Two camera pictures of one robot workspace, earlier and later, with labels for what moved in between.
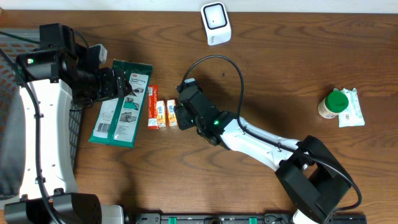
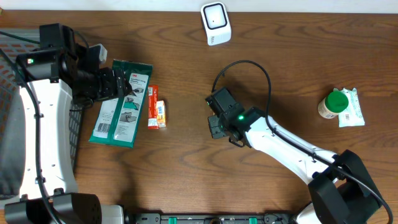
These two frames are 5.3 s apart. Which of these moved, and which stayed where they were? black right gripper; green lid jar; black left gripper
Moved: black right gripper
Stayed: black left gripper; green lid jar
